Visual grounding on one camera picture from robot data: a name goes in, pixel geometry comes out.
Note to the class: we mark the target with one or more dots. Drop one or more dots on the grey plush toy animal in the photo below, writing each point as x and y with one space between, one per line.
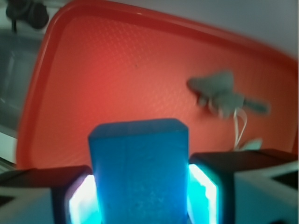
216 92

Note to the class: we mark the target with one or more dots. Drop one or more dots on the red plastic tray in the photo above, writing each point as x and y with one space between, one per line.
102 61

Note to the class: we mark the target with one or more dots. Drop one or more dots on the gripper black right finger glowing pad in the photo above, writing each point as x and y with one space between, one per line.
247 187

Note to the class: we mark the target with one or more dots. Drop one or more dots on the light green knitted cloth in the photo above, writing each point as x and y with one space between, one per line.
254 144

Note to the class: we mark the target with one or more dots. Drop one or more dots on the stainless steel sink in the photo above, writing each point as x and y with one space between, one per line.
18 55

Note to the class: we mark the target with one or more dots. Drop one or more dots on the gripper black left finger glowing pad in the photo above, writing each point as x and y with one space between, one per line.
65 195

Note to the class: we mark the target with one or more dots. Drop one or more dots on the blue rectangular block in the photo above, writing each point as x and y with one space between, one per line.
141 171

